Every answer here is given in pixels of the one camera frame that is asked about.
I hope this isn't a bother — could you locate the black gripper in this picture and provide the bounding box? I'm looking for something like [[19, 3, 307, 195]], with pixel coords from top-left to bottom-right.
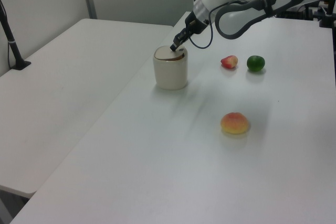
[[170, 11, 211, 52]]

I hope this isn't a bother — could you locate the cream hinged bin lid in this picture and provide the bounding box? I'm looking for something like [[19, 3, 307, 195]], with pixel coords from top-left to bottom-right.
[[153, 46, 185, 61]]

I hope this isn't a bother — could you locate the cream garbage bin body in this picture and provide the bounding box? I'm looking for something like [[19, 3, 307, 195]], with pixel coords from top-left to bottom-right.
[[153, 46, 189, 91]]

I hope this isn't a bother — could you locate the red bitten toy fruit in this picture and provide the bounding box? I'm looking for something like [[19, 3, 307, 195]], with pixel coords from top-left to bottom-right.
[[220, 55, 239, 70]]

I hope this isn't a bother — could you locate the green toy lime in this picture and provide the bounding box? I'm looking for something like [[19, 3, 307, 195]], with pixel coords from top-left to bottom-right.
[[246, 55, 266, 72]]

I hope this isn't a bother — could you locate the orange yellow toy peach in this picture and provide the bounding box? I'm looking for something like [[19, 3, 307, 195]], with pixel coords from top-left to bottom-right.
[[220, 112, 249, 134]]

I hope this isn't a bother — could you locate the black electronics box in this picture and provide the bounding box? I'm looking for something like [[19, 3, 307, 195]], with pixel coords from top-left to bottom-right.
[[275, 8, 313, 20]]

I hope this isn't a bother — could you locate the black clamp stand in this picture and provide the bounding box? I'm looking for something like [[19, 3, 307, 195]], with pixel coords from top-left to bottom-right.
[[318, 0, 336, 28]]

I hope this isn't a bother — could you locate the black pole with base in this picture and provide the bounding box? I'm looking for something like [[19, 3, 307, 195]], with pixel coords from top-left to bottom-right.
[[0, 0, 32, 71]]

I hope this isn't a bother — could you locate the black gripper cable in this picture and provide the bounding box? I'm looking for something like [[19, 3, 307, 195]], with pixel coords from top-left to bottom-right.
[[188, 0, 246, 50]]

